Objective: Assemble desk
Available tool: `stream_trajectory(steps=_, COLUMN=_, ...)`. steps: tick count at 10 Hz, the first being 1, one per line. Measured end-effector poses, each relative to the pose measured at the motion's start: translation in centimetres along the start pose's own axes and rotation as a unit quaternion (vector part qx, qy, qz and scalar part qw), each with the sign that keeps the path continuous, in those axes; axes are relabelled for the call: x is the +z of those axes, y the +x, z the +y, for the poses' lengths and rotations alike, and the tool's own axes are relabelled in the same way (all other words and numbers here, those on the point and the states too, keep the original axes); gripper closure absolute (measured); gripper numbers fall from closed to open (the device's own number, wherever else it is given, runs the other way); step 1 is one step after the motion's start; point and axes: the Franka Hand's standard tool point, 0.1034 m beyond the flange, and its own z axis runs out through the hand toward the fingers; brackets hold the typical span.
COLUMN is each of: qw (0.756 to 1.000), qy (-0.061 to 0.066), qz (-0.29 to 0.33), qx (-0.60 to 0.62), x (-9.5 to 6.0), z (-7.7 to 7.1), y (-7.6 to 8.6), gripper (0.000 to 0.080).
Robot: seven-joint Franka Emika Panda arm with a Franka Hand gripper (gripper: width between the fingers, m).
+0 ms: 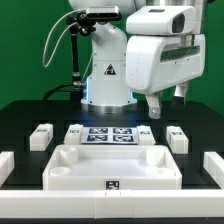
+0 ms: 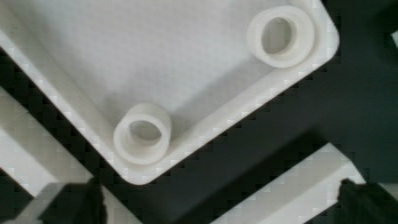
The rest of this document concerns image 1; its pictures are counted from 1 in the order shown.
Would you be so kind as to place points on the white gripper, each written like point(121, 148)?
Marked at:
point(163, 51)

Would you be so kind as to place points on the white desk top tray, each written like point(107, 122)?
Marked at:
point(111, 167)

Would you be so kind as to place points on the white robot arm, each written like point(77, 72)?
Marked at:
point(106, 87)

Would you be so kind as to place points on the white right barrier block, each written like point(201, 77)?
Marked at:
point(214, 165)

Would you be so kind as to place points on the white barrier block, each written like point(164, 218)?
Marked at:
point(6, 165)
point(214, 165)

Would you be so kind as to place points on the fiducial marker sheet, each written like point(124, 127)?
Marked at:
point(109, 135)

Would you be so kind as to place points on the white left barrier block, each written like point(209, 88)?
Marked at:
point(6, 165)

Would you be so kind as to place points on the white front barrier wall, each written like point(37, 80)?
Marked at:
point(111, 204)

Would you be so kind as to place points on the silver depth camera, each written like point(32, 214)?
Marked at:
point(105, 13)

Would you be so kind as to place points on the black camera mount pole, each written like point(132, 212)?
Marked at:
point(75, 50)

